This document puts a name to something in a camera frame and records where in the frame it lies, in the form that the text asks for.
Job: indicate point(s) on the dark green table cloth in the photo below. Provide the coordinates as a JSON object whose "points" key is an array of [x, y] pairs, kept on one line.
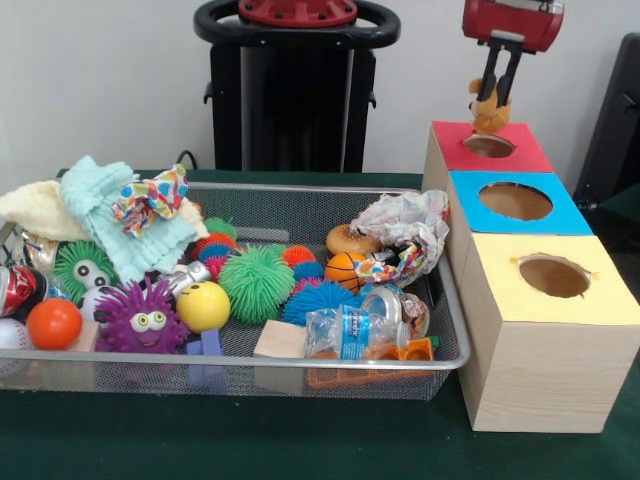
{"points": [[300, 450]]}

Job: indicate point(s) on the crushed clear plastic bottle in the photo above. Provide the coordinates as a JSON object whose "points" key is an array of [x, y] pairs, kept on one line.
{"points": [[350, 332]]}

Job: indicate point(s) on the green spiky ball with eyes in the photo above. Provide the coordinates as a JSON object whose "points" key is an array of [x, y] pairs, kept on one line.
{"points": [[82, 270]]}

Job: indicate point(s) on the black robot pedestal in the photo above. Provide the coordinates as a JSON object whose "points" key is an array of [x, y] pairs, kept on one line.
{"points": [[290, 110]]}

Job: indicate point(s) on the cream waffle cloth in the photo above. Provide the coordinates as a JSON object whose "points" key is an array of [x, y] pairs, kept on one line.
{"points": [[35, 208]]}

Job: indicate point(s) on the wooden box with three holes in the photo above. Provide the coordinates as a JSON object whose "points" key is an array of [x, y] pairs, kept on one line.
{"points": [[540, 330]]}

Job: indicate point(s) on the shallow clear mesh bin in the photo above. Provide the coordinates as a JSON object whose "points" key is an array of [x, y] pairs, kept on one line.
{"points": [[445, 340]]}

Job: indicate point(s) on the yellow smiley ball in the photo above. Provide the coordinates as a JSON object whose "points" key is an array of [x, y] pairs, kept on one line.
{"points": [[203, 306]]}

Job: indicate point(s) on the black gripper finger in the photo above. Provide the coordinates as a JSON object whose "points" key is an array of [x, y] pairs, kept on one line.
{"points": [[510, 75], [490, 70]]}

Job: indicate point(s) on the plain wooden block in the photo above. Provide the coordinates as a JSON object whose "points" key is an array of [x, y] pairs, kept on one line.
{"points": [[280, 340]]}

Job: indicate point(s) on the light blue knitted cloth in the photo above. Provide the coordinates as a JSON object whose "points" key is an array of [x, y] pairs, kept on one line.
{"points": [[90, 200]]}

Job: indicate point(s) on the purple building block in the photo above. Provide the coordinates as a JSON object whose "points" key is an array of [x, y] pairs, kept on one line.
{"points": [[205, 345]]}

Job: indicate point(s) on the polka dot patterned cloth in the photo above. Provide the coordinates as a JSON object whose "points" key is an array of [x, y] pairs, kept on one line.
{"points": [[150, 200]]}

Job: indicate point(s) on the brown teddy bear toy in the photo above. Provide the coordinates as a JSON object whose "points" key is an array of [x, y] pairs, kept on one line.
{"points": [[490, 118]]}

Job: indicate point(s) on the large blue spiky ball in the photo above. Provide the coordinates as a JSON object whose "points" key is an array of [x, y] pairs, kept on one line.
{"points": [[320, 298]]}

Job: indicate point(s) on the purple spiky ball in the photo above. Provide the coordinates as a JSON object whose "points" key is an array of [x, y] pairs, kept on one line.
{"points": [[140, 320]]}

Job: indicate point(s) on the orange basketball toy ball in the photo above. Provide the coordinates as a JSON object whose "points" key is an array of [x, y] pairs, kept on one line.
{"points": [[340, 270]]}

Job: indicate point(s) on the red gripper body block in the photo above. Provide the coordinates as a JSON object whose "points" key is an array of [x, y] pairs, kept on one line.
{"points": [[512, 20]]}

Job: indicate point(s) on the tan orange ball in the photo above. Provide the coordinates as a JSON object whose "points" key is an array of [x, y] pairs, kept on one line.
{"points": [[350, 238]]}

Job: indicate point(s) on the black panel on stand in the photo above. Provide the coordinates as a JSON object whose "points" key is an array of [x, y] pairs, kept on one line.
{"points": [[615, 130]]}

